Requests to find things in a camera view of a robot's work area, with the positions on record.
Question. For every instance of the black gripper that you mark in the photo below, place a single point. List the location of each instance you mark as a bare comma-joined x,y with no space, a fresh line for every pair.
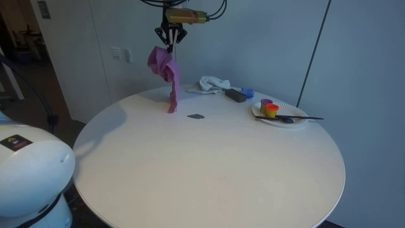
170,26

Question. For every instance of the pink t-shirt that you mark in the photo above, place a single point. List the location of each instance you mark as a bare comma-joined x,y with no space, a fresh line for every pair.
165,67

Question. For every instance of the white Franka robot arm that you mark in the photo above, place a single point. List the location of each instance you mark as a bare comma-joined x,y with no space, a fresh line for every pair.
29,177

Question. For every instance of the white towel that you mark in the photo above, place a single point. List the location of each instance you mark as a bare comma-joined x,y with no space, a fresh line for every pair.
210,82

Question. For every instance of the blue small object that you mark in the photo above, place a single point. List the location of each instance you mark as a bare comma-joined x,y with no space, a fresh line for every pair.
248,91

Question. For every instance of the purple cup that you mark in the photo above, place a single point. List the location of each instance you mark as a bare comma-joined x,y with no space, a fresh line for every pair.
265,101

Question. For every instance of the orange cup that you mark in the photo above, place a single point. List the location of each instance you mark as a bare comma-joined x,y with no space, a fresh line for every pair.
272,110

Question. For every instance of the white plate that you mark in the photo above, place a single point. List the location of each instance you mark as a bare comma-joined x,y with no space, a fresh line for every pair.
295,120

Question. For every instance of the black brush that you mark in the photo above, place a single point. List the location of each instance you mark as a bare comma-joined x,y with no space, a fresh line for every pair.
303,116

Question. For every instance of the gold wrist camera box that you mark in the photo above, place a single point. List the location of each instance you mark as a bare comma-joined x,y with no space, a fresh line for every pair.
184,15

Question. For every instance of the white wall switch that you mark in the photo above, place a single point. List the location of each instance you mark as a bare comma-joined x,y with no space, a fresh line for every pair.
127,54
115,53

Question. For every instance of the dark wall sign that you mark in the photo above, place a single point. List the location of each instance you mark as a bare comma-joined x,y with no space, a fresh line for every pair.
43,9

